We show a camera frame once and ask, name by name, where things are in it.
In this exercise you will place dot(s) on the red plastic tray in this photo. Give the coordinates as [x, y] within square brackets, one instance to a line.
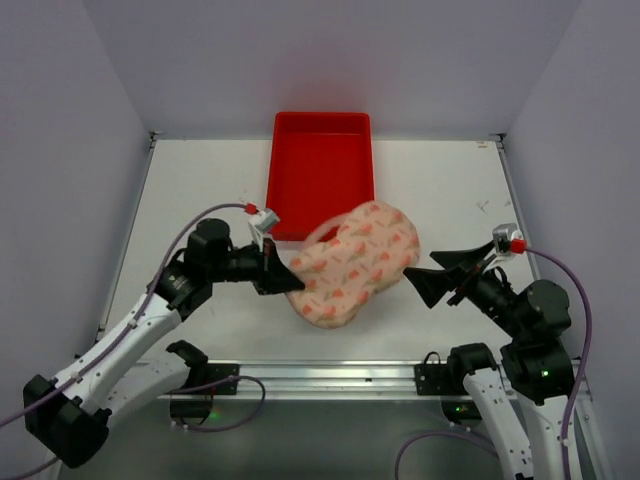
[321, 166]

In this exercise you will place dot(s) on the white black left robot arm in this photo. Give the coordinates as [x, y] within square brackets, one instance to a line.
[72, 413]

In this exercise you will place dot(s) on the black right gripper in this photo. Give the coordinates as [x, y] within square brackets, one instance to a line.
[467, 276]

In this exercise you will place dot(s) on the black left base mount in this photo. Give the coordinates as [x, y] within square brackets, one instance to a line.
[199, 405]

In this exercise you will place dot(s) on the aluminium mounting rail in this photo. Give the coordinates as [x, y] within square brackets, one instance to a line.
[378, 380]

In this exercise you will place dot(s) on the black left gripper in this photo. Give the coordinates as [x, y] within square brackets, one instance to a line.
[265, 270]

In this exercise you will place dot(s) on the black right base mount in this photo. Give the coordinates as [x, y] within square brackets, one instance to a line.
[433, 378]

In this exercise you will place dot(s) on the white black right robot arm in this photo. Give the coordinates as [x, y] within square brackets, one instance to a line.
[526, 398]

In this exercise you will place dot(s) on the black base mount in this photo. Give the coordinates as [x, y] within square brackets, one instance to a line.
[199, 405]
[433, 378]

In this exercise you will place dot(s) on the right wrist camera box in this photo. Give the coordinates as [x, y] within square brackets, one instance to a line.
[508, 241]

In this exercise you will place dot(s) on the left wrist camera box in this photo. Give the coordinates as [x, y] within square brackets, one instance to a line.
[261, 223]

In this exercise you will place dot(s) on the pink tulip mesh laundry bag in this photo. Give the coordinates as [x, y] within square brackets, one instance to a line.
[349, 259]

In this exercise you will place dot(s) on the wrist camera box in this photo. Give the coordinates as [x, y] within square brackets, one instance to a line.
[261, 223]
[508, 241]

